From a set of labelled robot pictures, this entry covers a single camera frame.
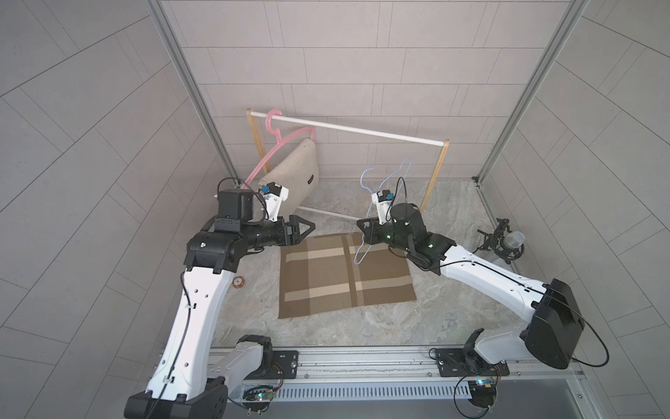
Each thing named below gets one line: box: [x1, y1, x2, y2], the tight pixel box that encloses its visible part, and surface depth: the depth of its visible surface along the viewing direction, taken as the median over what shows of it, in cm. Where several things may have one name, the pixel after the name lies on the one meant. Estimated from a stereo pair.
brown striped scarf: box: [278, 232, 418, 319], surface depth 88 cm
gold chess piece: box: [232, 275, 246, 289], surface depth 87 cm
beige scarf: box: [258, 138, 321, 219], surface depth 93 cm
